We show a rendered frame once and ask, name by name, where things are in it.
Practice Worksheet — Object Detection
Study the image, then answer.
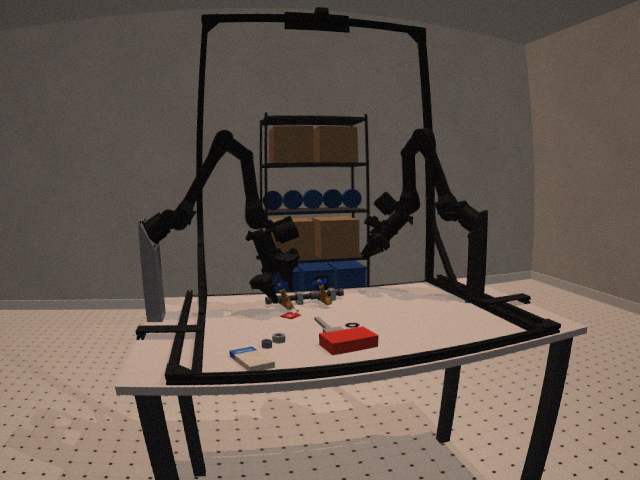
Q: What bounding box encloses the grey hex nut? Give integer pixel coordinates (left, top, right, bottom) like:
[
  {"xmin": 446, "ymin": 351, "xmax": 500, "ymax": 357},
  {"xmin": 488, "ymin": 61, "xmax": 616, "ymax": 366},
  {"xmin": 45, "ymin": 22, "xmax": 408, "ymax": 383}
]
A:
[{"xmin": 272, "ymin": 333, "xmax": 286, "ymax": 344}]

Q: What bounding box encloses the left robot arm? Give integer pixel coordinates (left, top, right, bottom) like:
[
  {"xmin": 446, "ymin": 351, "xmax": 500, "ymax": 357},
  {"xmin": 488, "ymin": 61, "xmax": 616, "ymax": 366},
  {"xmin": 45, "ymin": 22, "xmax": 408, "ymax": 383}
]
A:
[{"xmin": 364, "ymin": 128, "xmax": 480, "ymax": 233}]

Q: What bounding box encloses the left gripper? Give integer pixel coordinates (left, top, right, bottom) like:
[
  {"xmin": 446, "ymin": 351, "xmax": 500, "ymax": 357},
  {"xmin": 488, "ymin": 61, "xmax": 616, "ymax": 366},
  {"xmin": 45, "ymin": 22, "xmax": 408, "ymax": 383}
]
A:
[{"xmin": 361, "ymin": 219, "xmax": 399, "ymax": 259}]

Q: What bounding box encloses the red flat rectangular block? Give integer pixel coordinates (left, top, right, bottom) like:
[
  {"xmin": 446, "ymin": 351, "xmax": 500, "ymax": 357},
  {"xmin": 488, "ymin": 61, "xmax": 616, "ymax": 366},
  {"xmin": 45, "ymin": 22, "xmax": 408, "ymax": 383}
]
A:
[{"xmin": 319, "ymin": 327, "xmax": 379, "ymax": 355}]

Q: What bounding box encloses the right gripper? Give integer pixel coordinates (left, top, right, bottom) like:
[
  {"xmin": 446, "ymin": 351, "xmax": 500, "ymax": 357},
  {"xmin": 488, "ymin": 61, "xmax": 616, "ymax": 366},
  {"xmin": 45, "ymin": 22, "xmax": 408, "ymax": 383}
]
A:
[{"xmin": 250, "ymin": 246, "xmax": 293, "ymax": 303}]

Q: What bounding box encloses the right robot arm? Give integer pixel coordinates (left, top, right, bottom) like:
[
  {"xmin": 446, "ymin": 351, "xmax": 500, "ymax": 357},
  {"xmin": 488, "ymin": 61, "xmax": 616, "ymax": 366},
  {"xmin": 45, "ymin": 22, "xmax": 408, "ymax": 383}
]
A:
[{"xmin": 142, "ymin": 130, "xmax": 300, "ymax": 271}]

